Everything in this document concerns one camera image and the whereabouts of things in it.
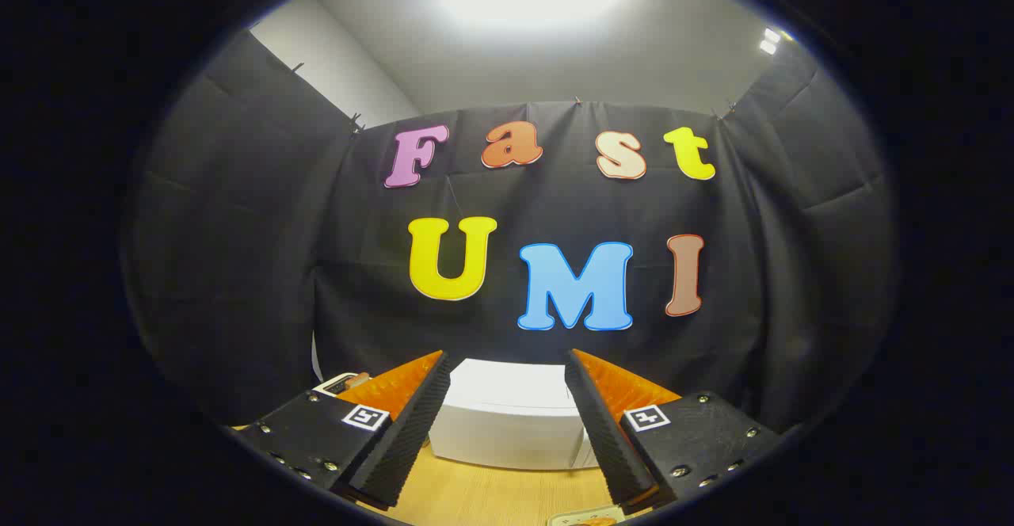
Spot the white toaster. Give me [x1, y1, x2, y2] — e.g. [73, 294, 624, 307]
[313, 372, 369, 398]

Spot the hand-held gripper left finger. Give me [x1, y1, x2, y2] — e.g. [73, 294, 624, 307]
[232, 349, 452, 511]

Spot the white microwave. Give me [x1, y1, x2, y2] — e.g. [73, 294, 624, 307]
[428, 358, 603, 471]

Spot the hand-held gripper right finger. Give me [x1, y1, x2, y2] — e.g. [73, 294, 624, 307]
[564, 349, 785, 515]

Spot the white rectangular plate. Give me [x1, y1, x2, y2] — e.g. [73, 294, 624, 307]
[547, 506, 628, 526]

